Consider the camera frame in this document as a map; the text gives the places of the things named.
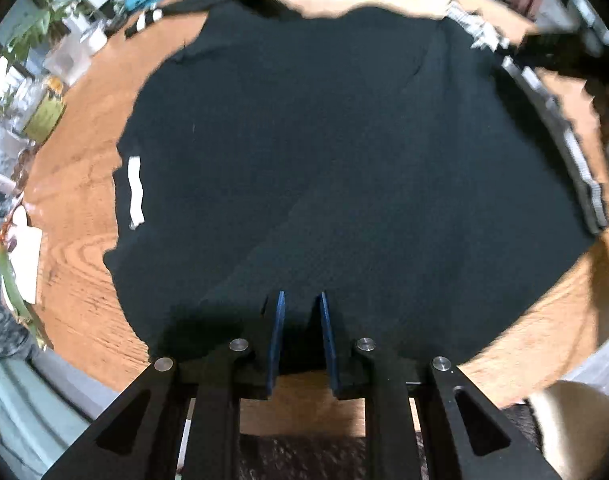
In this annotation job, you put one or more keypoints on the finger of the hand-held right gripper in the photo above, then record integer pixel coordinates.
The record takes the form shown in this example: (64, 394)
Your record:
(544, 50)

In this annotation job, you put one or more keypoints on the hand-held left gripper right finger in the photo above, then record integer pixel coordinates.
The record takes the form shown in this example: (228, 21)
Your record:
(329, 340)

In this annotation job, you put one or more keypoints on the orange green artificial flower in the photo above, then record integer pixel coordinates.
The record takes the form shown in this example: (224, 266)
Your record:
(12, 290)

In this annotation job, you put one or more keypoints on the person's dark tweed garment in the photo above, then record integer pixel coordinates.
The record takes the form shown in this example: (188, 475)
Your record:
(299, 460)

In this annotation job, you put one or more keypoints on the beige cloth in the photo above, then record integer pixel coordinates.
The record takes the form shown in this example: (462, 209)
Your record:
(579, 430)

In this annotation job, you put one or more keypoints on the pale green sofa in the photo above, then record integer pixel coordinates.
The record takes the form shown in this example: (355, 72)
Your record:
(24, 410)

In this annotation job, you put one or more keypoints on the green plant in glass vase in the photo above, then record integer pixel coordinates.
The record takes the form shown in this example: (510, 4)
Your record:
(67, 60)

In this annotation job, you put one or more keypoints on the black sweater with white stripes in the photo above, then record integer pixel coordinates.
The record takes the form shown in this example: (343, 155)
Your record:
(334, 160)

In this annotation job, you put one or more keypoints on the white enamel mug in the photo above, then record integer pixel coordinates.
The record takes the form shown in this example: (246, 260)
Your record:
(94, 37)

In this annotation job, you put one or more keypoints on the large clear glass jar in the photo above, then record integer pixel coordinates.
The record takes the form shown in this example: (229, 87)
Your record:
(4, 152)

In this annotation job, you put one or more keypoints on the small yellow glass jar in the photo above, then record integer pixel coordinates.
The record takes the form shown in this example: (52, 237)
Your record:
(54, 84)

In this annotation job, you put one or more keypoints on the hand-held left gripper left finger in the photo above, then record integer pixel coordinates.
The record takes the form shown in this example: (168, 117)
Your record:
(277, 340)

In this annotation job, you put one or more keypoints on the glass jar with green label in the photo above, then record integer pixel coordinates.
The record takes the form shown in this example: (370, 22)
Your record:
(44, 115)

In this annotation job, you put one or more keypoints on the white paper sheet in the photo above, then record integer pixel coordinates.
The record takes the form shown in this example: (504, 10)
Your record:
(27, 260)

